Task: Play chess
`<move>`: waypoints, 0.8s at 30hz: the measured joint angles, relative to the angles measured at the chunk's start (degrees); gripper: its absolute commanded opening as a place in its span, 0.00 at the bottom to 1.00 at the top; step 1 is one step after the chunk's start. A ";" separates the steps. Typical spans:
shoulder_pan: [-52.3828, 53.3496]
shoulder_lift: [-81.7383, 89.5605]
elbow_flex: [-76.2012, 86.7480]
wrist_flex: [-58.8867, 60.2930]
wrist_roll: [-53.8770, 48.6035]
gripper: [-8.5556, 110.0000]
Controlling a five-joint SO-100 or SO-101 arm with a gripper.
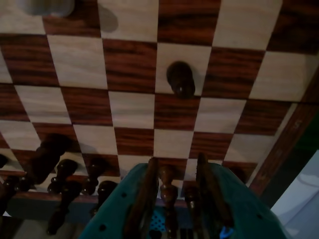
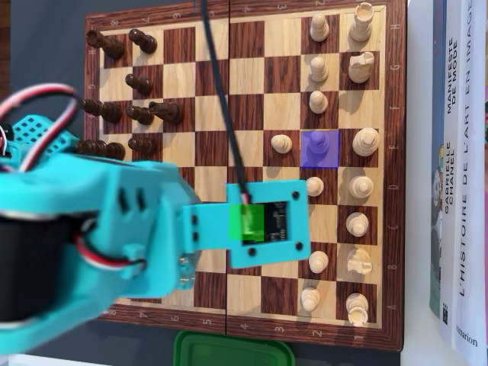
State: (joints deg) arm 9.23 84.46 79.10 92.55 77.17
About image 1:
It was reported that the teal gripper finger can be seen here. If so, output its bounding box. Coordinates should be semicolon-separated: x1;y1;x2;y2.
79;157;160;239
198;153;291;239

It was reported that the dark wooden bishop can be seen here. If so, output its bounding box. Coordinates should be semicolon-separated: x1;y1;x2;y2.
46;181;83;236
163;199;180;239

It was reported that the folding wooden chessboard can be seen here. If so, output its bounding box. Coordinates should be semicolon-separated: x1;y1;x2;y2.
0;0;319;207

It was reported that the light wooden pawn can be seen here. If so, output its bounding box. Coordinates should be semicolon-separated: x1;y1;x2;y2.
19;0;75;17

